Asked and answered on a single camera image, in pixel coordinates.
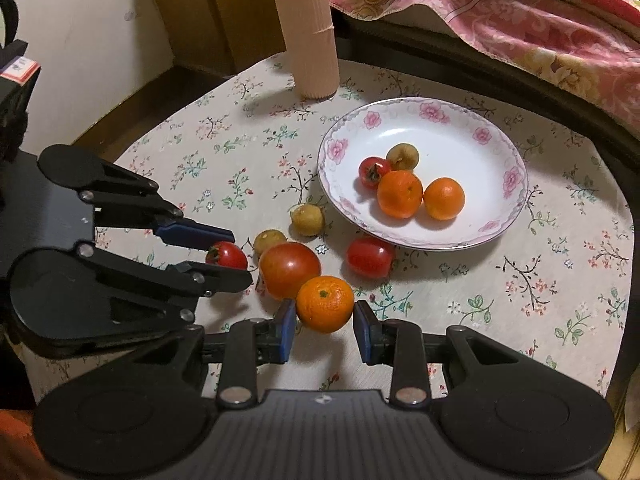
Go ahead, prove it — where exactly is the dark bed frame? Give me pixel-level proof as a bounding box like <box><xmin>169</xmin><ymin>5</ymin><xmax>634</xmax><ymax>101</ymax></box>
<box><xmin>330</xmin><ymin>7</ymin><xmax>640</xmax><ymax>241</ymax></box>

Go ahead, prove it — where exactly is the white floral-rimmed plate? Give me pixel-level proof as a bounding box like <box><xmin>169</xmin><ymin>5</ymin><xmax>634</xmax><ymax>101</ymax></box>
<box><xmin>317</xmin><ymin>97</ymin><xmax>529</xmax><ymax>250</ymax></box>

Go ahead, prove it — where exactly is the large orange-red tomato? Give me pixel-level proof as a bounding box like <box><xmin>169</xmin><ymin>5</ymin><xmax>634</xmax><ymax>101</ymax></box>
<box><xmin>258</xmin><ymin>241</ymin><xmax>322</xmax><ymax>301</ymax></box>

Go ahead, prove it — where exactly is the floral tablecloth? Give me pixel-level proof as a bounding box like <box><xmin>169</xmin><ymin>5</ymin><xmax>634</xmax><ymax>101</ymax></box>
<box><xmin>30</xmin><ymin>55</ymin><xmax>636</xmax><ymax>406</ymax></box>

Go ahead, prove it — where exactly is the small mandarin orange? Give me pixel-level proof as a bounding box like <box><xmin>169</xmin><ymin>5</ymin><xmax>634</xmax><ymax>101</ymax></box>
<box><xmin>296</xmin><ymin>275</ymin><xmax>355</xmax><ymax>334</ymax></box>
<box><xmin>423</xmin><ymin>177</ymin><xmax>466</xmax><ymax>221</ymax></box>

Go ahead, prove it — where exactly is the small yellowish round fruit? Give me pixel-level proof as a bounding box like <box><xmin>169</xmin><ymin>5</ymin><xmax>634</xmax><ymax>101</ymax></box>
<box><xmin>253</xmin><ymin>229</ymin><xmax>288</xmax><ymax>256</ymax></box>
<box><xmin>386</xmin><ymin>143</ymin><xmax>420</xmax><ymax>171</ymax></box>
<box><xmin>290</xmin><ymin>203</ymin><xmax>325</xmax><ymax>237</ymax></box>

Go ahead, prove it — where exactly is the person's red-brown clothing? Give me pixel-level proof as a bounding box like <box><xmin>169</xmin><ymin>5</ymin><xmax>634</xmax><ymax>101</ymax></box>
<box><xmin>0</xmin><ymin>407</ymin><xmax>46</xmax><ymax>480</ymax></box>

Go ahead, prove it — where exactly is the large mandarin orange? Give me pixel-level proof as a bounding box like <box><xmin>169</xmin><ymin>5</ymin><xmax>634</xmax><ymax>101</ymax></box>
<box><xmin>377</xmin><ymin>170</ymin><xmax>425</xmax><ymax>220</ymax></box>

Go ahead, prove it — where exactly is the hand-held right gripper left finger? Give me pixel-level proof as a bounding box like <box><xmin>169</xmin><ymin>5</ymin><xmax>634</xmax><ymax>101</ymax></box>
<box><xmin>125</xmin><ymin>299</ymin><xmax>299</xmax><ymax>407</ymax></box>

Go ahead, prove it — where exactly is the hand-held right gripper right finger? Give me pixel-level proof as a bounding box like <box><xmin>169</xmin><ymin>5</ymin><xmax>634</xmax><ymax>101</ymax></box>
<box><xmin>353</xmin><ymin>301</ymin><xmax>521</xmax><ymax>407</ymax></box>

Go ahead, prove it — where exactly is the pink floral quilt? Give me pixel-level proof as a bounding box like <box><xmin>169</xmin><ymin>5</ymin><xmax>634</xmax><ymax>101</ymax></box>
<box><xmin>327</xmin><ymin>0</ymin><xmax>640</xmax><ymax>136</ymax></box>

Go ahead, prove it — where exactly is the red cherry tomato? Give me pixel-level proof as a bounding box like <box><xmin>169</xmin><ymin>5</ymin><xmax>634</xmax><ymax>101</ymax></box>
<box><xmin>206</xmin><ymin>241</ymin><xmax>249</xmax><ymax>273</ymax></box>
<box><xmin>358</xmin><ymin>156</ymin><xmax>392</xmax><ymax>191</ymax></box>
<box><xmin>347</xmin><ymin>236</ymin><xmax>396</xmax><ymax>280</ymax></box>

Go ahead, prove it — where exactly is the wooden cabinet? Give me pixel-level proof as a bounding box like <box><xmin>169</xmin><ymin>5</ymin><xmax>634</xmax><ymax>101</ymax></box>
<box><xmin>140</xmin><ymin>0</ymin><xmax>291</xmax><ymax>78</ymax></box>

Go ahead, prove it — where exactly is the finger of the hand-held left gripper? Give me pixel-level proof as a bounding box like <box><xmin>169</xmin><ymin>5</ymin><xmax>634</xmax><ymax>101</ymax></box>
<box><xmin>77</xmin><ymin>242</ymin><xmax>253</xmax><ymax>322</ymax></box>
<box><xmin>80</xmin><ymin>160</ymin><xmax>235</xmax><ymax>251</ymax></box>

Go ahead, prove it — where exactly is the pink ribbed cylinder bottle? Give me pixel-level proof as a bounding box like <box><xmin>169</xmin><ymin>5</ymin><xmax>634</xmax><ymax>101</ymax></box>
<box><xmin>268</xmin><ymin>0</ymin><xmax>341</xmax><ymax>100</ymax></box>

